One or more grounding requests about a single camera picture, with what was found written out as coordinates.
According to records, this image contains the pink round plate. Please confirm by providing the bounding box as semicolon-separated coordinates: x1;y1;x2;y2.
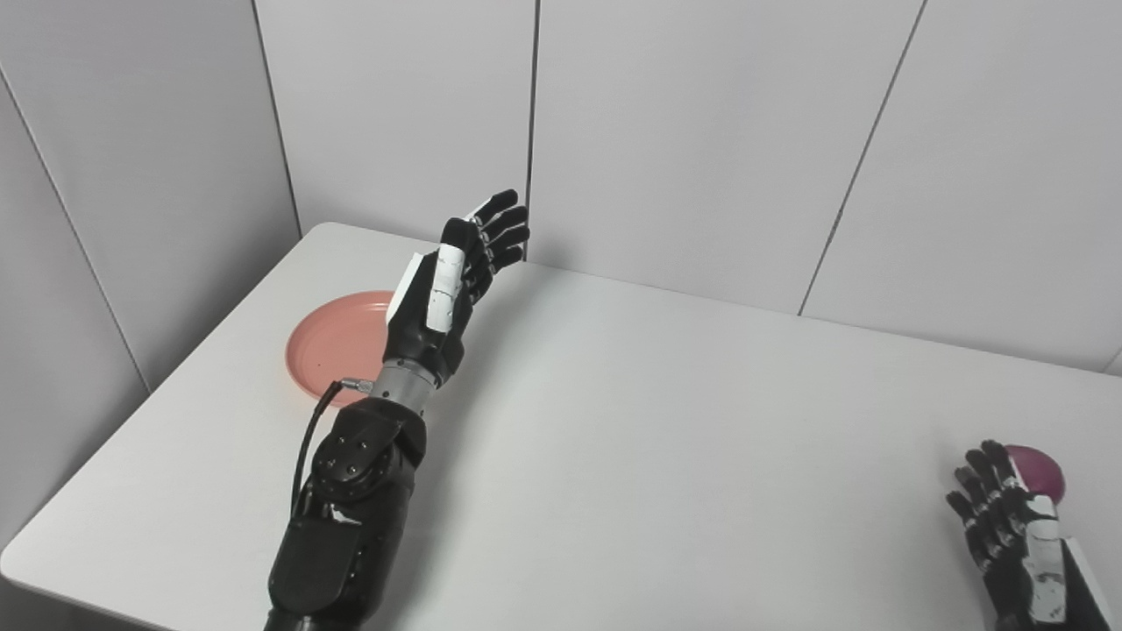
285;291;397;408

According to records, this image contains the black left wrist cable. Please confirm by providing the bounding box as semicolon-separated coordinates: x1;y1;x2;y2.
290;377;376;518

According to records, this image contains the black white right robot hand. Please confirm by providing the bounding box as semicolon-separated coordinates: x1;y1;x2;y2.
945;440;1119;631

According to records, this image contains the purple onion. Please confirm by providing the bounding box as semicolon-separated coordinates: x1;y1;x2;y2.
1004;444;1068;507

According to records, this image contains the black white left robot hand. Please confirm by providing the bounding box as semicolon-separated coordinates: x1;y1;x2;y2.
383;188;531;387

